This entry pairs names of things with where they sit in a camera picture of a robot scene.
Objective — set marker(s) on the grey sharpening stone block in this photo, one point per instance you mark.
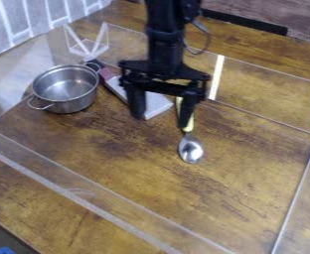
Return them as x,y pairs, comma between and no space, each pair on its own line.
156,102

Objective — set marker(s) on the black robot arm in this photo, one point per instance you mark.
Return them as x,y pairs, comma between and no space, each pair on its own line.
167,18

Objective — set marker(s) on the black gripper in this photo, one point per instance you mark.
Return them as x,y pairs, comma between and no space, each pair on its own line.
185,80

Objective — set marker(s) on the clear acrylic corner bracket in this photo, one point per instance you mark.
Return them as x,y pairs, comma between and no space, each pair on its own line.
85,48

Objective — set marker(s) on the blue object at corner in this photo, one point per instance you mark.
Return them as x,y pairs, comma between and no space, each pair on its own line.
6,250

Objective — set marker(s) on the black bar on table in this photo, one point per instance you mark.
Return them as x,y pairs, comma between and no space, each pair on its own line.
242,21

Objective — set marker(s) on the silver metal pot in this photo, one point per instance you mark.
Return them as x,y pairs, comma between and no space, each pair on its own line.
65,88

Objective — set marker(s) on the yellow handled metal spoon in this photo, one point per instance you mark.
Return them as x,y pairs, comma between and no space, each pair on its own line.
189,148

